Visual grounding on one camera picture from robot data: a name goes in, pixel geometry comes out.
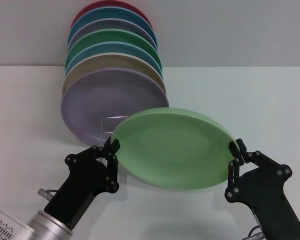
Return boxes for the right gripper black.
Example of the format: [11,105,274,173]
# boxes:
[224,138,300,240]

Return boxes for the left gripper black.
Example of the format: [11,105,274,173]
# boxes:
[43,136,122,230]

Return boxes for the light green plate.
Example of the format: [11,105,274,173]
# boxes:
[112,107,237,192]

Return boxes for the lavender plate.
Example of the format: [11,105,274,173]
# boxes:
[60,67,170,147]

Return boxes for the beige plate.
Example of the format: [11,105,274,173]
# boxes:
[61,52,167,96]

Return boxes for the light blue plate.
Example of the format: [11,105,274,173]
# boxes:
[64,41,164,76]

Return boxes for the dark green plate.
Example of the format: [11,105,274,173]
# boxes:
[64,28,163,71]

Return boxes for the grey purple plate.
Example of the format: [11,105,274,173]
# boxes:
[67,18,159,50]

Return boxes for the dark teal plate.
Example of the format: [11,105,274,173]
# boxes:
[66,6,158,46]

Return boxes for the maroon red plate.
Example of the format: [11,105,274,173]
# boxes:
[70,0,153,29]

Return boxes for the metal wire plate rack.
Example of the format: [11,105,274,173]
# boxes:
[99,115,131,145]

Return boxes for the left gripper connector cable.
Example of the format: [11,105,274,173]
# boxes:
[37,188,59,201]

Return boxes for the gripper connector cable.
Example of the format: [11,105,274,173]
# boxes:
[242,213,269,240]
[37,188,59,201]

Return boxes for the right gripper connector cable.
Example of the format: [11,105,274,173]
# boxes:
[242,213,269,240]

